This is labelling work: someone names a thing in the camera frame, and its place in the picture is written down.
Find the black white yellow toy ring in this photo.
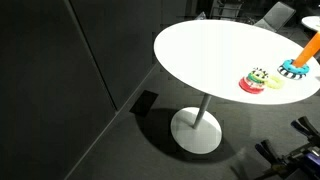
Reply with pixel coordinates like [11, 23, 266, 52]
[251, 67, 270, 81]

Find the small white round table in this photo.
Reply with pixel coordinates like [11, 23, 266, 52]
[301, 15, 320, 34]

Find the black spring clamp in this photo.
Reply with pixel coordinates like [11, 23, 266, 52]
[290, 115, 320, 140]
[254, 139, 285, 166]

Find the red toy ring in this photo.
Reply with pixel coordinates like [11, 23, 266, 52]
[238, 76, 266, 95]

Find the black floor plate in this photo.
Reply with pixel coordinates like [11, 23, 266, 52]
[129, 89, 160, 118]

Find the orange toy ring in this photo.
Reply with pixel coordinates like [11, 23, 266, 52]
[266, 75, 286, 90]

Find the white table pedestal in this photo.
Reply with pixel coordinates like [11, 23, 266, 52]
[170, 93, 223, 155]

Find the orange toy rod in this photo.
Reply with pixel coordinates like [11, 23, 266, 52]
[292, 31, 320, 68]

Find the purple clamp bar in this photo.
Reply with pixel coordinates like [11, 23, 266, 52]
[301, 148, 320, 175]

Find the dark metal frame chair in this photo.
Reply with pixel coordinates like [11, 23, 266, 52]
[209, 0, 244, 20]

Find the green toy ring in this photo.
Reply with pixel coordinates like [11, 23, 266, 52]
[246, 72, 268, 85]

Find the blue striped rod base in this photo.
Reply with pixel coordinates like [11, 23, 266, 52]
[277, 58, 311, 81]

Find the grey chair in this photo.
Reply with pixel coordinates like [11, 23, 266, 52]
[253, 0, 297, 33]

